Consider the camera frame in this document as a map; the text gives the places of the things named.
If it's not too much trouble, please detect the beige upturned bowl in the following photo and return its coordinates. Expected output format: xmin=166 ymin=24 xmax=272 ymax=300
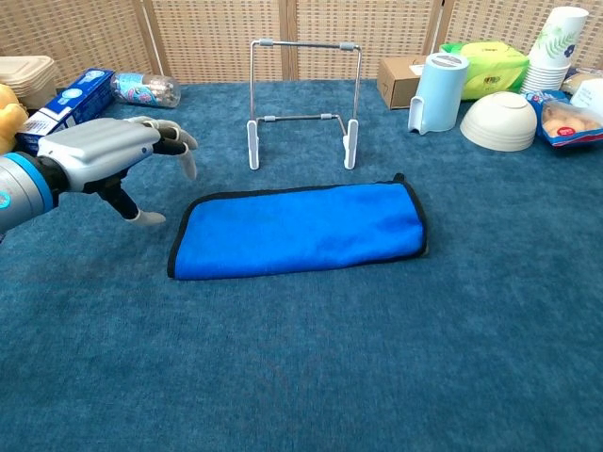
xmin=459 ymin=90 xmax=539 ymax=153

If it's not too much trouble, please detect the light blue cylindrical cup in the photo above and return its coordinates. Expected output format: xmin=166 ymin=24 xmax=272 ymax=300
xmin=407 ymin=52 xmax=470 ymax=137

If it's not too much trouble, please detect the teal carpet table mat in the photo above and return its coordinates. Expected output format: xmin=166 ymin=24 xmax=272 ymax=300
xmin=0 ymin=79 xmax=603 ymax=452

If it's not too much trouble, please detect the green tissue pack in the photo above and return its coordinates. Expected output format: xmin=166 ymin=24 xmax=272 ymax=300
xmin=438 ymin=40 xmax=531 ymax=102

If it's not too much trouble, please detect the blue toothpaste box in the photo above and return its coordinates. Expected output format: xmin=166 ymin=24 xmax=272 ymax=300
xmin=15 ymin=68 xmax=117 ymax=156

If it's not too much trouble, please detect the beige lidded lunch box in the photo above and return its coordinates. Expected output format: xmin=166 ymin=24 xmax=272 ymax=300
xmin=0 ymin=55 xmax=60 ymax=110

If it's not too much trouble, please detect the clear plastic snack bottle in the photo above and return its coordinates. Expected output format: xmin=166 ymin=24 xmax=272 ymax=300
xmin=110 ymin=72 xmax=183 ymax=109

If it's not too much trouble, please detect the yellow plush toy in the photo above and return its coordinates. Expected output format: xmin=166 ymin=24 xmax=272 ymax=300
xmin=0 ymin=83 xmax=29 ymax=156

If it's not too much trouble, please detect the brown cardboard box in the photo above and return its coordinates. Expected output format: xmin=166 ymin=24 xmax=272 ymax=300
xmin=376 ymin=55 xmax=432 ymax=110

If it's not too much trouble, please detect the metal wire rack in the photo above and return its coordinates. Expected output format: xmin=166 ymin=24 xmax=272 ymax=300
xmin=246 ymin=37 xmax=364 ymax=171

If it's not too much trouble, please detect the grey and blue cloth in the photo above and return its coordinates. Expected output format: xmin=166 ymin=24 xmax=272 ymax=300
xmin=167 ymin=172 xmax=430 ymax=282

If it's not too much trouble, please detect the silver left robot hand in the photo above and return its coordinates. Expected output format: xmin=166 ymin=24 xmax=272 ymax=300
xmin=36 ymin=116 xmax=199 ymax=227

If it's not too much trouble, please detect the stack of paper cups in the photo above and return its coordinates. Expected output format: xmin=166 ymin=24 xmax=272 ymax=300
xmin=519 ymin=6 xmax=590 ymax=95

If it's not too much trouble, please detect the woven bamboo folding screen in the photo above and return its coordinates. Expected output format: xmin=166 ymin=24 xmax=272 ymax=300
xmin=0 ymin=0 xmax=603 ymax=89

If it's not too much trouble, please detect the blue biscuit snack bag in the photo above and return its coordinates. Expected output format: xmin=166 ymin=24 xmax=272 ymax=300
xmin=522 ymin=89 xmax=603 ymax=148

